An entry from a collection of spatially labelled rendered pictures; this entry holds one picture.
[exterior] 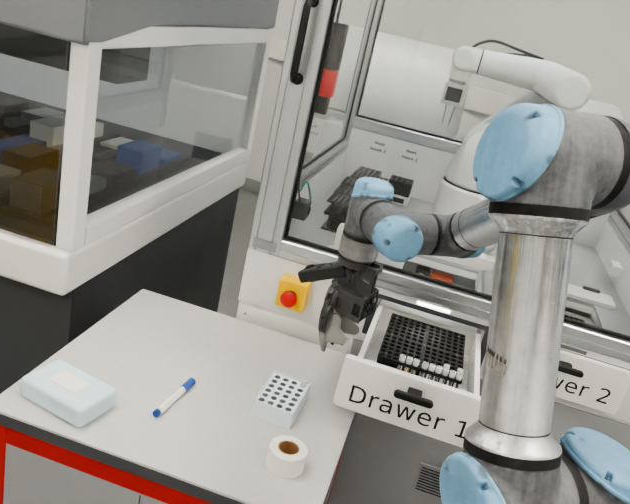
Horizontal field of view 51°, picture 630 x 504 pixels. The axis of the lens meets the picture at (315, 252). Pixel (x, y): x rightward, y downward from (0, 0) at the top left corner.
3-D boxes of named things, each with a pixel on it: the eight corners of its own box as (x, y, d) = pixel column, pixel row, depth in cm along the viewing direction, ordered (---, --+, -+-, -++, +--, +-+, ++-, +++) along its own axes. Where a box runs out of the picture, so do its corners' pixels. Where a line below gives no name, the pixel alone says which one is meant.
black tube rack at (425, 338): (452, 408, 133) (462, 381, 131) (370, 381, 136) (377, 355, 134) (457, 358, 154) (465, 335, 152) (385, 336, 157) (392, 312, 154)
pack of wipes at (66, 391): (116, 407, 123) (119, 387, 122) (79, 431, 115) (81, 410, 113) (57, 374, 128) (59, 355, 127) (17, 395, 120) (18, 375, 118)
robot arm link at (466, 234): (692, 113, 81) (463, 213, 125) (626, 100, 77) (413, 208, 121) (706, 202, 79) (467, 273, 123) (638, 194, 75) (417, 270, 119)
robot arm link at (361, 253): (335, 233, 123) (355, 225, 130) (330, 255, 124) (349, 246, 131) (370, 248, 120) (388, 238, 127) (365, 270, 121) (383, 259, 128)
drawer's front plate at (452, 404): (477, 452, 124) (494, 405, 120) (332, 404, 129) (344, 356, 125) (477, 447, 126) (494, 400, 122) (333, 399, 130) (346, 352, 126)
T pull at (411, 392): (431, 410, 120) (434, 404, 119) (392, 397, 121) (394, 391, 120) (433, 400, 123) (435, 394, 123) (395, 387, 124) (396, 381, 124)
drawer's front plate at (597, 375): (615, 415, 149) (634, 374, 145) (489, 375, 153) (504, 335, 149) (614, 411, 150) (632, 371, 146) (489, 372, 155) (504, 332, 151)
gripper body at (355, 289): (356, 327, 125) (371, 271, 121) (318, 310, 129) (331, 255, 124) (373, 315, 132) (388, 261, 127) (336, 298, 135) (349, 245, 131)
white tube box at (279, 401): (289, 430, 128) (292, 414, 126) (249, 415, 129) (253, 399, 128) (307, 398, 139) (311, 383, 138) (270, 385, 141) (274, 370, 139)
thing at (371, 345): (471, 438, 126) (480, 412, 123) (343, 396, 130) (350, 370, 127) (474, 346, 162) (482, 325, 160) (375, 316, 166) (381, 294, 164)
